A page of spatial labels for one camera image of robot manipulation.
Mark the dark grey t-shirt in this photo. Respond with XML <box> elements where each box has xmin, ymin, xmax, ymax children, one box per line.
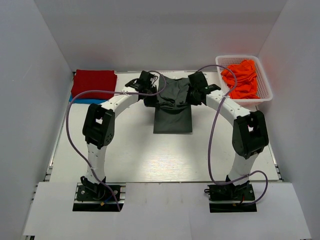
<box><xmin>153</xmin><ymin>76</ymin><xmax>193</xmax><ymax>134</ymax></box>

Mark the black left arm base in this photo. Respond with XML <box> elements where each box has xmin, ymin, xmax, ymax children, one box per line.
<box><xmin>72</xmin><ymin>176</ymin><xmax>126</xmax><ymax>212</ymax></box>

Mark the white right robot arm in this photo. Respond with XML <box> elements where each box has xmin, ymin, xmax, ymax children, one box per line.
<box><xmin>186</xmin><ymin>84</ymin><xmax>269</xmax><ymax>200</ymax></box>

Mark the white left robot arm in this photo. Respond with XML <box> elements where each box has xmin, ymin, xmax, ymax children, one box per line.
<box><xmin>81</xmin><ymin>71</ymin><xmax>157</xmax><ymax>200</ymax></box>

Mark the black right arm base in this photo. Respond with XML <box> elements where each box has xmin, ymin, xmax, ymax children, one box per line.
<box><xmin>204</xmin><ymin>180</ymin><xmax>257</xmax><ymax>213</ymax></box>

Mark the orange t-shirt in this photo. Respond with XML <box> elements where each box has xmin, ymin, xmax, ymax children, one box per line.
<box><xmin>227</xmin><ymin>59</ymin><xmax>260</xmax><ymax>99</ymax></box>

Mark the folded red t-shirt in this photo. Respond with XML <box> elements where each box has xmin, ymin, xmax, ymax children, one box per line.
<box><xmin>71</xmin><ymin>69</ymin><xmax>118</xmax><ymax>97</ymax></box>

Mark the folded blue t-shirt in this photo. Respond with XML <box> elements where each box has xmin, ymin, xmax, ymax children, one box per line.
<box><xmin>73</xmin><ymin>98</ymin><xmax>107</xmax><ymax>105</ymax></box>

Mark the white plastic basket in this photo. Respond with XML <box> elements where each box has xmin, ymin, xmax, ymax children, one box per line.
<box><xmin>215</xmin><ymin>55</ymin><xmax>273</xmax><ymax>106</ymax></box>

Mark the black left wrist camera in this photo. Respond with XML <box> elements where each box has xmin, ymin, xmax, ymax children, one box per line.
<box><xmin>136</xmin><ymin>70</ymin><xmax>156</xmax><ymax>85</ymax></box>

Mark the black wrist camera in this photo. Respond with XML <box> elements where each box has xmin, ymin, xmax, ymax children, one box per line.
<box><xmin>136</xmin><ymin>70</ymin><xmax>156</xmax><ymax>85</ymax></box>
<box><xmin>188</xmin><ymin>71</ymin><xmax>208</xmax><ymax>89</ymax></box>

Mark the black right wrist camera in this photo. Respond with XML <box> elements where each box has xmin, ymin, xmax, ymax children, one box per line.
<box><xmin>188</xmin><ymin>71</ymin><xmax>208</xmax><ymax>89</ymax></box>

